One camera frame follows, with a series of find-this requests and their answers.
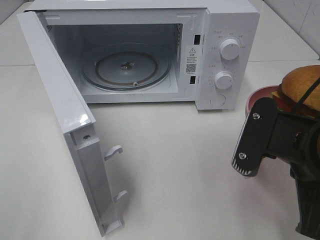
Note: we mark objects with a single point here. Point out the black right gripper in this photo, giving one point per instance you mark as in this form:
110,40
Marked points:
290,137

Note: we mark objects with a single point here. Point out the lower white control knob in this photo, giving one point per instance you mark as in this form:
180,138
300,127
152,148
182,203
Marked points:
223,80

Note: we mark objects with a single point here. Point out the white control knob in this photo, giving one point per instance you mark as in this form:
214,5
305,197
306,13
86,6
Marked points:
229,48
223,80

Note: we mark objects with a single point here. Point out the white microwave oven body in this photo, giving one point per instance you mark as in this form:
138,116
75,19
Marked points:
78,26

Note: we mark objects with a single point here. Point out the white warning label sticker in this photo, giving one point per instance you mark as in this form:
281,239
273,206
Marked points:
191,59

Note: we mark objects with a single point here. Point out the pink plate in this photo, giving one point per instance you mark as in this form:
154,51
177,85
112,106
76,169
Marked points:
264,92

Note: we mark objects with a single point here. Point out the round door release button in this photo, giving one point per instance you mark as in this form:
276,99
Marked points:
218,100

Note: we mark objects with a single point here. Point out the upper white control knob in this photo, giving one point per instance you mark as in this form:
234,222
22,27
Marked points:
229,48

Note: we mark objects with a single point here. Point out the glass turntable plate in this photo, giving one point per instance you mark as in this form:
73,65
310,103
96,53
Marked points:
126,66

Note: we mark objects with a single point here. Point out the burger with lettuce and cheese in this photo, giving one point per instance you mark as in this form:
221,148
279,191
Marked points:
299,92

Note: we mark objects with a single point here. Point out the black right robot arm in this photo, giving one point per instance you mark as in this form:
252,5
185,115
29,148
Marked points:
308,196

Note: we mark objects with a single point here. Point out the white microwave door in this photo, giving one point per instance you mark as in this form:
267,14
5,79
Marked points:
76,122

